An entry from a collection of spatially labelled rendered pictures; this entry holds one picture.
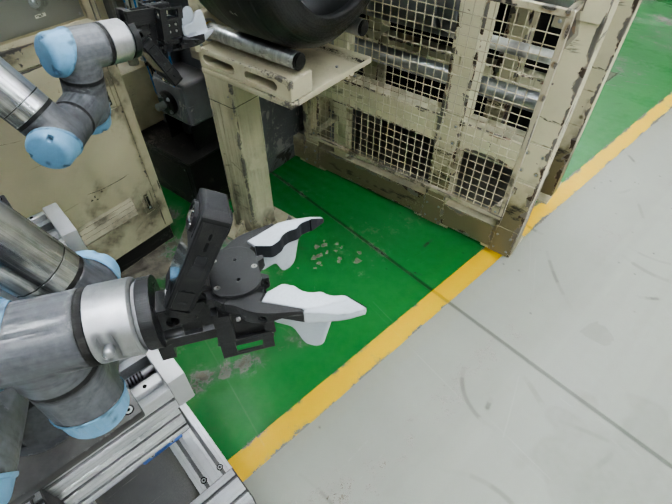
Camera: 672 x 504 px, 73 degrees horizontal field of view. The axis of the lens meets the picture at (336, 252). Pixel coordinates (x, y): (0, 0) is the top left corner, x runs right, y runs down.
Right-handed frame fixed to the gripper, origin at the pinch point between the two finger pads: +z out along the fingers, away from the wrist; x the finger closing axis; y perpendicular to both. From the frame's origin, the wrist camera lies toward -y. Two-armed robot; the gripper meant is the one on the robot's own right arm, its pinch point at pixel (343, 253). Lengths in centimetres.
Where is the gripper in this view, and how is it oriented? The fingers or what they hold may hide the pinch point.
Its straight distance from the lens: 45.9
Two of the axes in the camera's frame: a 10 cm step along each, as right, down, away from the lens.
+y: 0.4, 7.8, 6.3
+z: 9.6, -2.1, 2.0
